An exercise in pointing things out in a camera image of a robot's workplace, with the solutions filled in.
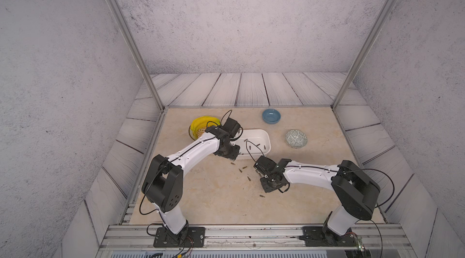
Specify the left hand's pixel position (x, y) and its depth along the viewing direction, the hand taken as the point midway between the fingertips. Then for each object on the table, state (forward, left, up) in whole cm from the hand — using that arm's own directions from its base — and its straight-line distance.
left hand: (235, 155), depth 87 cm
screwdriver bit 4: (-7, -6, -10) cm, 14 cm away
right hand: (-11, -16, -10) cm, 22 cm away
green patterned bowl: (+15, -34, -9) cm, 39 cm away
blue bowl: (+32, -23, -8) cm, 40 cm away
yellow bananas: (+28, +20, -7) cm, 34 cm away
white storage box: (+2, -8, +7) cm, 11 cm away
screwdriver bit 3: (-2, -2, -10) cm, 11 cm away
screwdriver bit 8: (+10, -16, -9) cm, 21 cm away
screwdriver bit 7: (+16, -6, -10) cm, 19 cm away
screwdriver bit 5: (-15, -12, -10) cm, 22 cm away
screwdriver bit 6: (+12, -13, -9) cm, 20 cm away
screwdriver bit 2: (-1, -5, -10) cm, 11 cm away
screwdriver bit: (+1, +1, -10) cm, 10 cm away
